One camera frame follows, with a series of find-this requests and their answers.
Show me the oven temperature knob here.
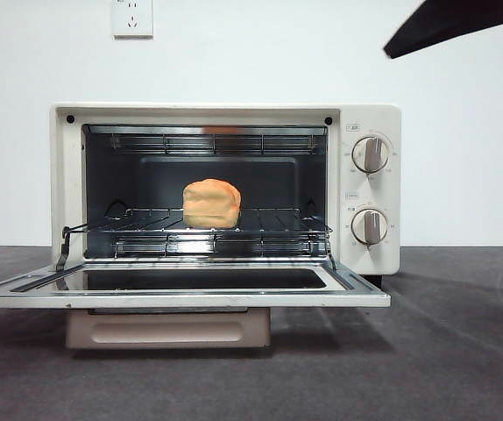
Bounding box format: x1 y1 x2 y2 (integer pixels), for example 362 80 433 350
351 136 389 175

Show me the dark grey table cloth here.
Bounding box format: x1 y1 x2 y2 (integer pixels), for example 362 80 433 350
0 245 503 421

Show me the white wall socket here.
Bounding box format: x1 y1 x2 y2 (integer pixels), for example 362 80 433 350
110 0 154 39

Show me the white Toshiba toaster oven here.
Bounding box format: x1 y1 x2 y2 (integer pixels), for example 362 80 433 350
49 103 402 289

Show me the metal wire oven rack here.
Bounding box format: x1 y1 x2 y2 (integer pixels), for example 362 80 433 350
61 208 334 234

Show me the oven door with glass window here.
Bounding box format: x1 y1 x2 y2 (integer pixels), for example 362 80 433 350
0 260 392 351

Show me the oven timer knob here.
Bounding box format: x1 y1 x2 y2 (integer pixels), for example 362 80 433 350
350 208 388 246

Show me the golden bread loaf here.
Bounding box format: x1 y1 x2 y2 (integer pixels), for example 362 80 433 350
181 177 242 229

